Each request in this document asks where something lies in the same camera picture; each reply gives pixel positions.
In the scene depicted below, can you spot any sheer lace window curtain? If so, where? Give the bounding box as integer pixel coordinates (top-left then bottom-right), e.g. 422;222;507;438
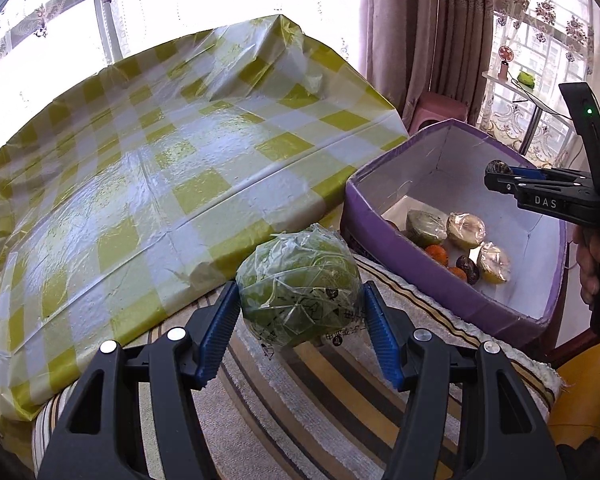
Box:
0;0;361;88

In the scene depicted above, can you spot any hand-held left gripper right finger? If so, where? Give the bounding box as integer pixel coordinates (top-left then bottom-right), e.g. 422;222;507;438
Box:
362;281;566;480

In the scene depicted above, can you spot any striped woven blanket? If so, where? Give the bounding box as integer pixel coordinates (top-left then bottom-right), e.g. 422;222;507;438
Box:
30;210;563;480

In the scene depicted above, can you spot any yellow cushion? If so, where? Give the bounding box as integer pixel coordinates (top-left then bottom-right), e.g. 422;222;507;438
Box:
549;334;600;447

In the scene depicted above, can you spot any white side table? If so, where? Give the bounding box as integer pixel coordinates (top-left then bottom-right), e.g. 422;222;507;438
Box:
481;70;581;161

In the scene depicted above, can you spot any small pink desk fan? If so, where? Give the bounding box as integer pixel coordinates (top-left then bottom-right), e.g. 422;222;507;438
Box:
497;45;515;82

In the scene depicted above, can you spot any pink patterned drape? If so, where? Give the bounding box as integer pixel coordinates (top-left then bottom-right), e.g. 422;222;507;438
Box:
357;0;496;128

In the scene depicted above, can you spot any pink plastic stool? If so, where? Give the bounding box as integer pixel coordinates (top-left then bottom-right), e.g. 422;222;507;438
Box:
405;91;468;137

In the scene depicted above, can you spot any large green fruit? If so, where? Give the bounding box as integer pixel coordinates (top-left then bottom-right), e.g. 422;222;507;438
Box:
236;224;363;348

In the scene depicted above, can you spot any yellow-green fruit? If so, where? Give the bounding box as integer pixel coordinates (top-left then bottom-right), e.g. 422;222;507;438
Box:
446;212;487;250

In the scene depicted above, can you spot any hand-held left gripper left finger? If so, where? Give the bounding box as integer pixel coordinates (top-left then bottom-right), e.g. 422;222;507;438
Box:
37;281;242;480

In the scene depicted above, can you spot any sheer floral side curtain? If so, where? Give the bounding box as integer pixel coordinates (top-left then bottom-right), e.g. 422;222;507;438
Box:
480;0;600;163

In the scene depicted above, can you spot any purple cardboard box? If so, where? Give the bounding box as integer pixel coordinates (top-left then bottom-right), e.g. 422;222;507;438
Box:
340;119;567;348

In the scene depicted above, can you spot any small green fruit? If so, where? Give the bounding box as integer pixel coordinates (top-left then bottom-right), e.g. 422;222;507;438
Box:
406;209;448;248

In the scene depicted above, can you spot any pale yellow fruit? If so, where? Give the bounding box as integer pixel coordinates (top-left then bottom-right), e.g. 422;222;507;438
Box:
476;241;512;285

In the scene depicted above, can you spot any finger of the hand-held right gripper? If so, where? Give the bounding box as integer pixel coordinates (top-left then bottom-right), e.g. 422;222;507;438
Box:
484;171;593;197
509;165;592;182

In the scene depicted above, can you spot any person's right hand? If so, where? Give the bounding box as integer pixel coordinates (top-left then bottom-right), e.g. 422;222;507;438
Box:
572;227;600;312

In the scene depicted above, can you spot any yellow checked plastic tablecloth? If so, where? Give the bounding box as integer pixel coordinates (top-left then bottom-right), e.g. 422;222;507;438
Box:
0;14;411;421

